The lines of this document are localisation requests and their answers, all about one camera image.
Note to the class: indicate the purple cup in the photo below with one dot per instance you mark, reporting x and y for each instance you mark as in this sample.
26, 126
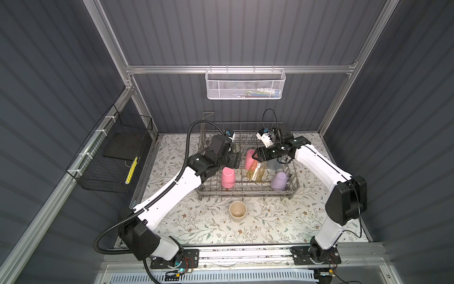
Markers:
279, 181

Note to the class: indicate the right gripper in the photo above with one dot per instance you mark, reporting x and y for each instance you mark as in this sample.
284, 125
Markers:
261, 154

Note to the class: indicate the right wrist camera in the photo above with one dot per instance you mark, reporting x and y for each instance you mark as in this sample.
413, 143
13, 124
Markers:
266, 136

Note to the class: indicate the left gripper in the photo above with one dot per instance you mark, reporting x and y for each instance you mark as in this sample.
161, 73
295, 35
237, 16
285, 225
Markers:
233, 159

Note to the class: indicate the beige cup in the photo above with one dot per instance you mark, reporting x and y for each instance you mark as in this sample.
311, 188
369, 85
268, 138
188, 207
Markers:
237, 211

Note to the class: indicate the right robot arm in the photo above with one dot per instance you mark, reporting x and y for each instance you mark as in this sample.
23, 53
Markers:
347, 194

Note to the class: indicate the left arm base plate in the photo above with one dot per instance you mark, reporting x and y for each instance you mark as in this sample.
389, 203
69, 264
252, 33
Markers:
186, 258

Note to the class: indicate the white mesh wall basket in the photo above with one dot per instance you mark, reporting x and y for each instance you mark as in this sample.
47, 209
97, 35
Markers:
222, 84

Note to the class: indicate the yellow brush in basket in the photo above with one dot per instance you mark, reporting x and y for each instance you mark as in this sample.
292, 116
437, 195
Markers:
131, 171

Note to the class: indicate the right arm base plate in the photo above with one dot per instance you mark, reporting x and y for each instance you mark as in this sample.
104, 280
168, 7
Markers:
312, 255

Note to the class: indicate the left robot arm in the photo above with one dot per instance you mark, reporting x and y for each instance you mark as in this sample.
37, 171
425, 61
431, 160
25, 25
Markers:
139, 234

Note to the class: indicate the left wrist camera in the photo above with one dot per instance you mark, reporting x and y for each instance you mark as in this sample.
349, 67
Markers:
230, 134

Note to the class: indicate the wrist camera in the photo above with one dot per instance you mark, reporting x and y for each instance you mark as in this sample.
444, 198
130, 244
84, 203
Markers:
266, 136
230, 134

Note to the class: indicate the grey wire dish rack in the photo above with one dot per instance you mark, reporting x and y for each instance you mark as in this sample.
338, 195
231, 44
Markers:
246, 140

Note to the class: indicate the blue-grey transparent cup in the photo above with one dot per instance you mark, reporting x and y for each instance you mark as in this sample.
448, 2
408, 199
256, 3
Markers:
274, 165

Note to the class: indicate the black wire wall basket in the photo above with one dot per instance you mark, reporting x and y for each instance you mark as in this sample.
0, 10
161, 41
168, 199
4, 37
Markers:
104, 163

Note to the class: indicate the items in white basket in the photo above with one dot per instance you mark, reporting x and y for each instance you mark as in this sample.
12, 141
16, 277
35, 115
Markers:
267, 93

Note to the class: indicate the pink cup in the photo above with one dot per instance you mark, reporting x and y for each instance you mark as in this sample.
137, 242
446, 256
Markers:
228, 178
249, 159

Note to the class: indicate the white vented strip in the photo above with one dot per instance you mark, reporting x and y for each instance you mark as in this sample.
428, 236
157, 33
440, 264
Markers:
243, 276

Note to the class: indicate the yellow transparent cup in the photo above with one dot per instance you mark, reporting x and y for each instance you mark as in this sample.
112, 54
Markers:
256, 171

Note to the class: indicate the pink cup front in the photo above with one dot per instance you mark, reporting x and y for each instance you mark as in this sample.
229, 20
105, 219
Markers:
249, 159

